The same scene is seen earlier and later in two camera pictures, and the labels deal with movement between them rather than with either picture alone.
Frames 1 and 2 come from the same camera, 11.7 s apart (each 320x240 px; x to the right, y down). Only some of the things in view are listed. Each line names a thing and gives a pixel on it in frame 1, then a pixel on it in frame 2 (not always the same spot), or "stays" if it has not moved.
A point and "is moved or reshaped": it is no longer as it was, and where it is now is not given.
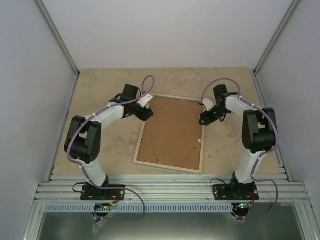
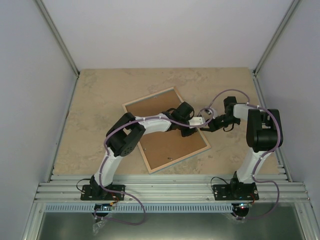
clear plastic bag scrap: x=96 y=226 stays
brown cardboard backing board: x=173 y=136 is moved or reshaped
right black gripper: x=208 y=119 → x=213 y=127
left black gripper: x=145 y=115 → x=184 y=134
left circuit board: x=103 y=207 stays
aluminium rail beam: x=170 y=189 stays
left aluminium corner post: x=53 y=29 stays
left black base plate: x=89 y=192 stays
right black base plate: x=237 y=192 stays
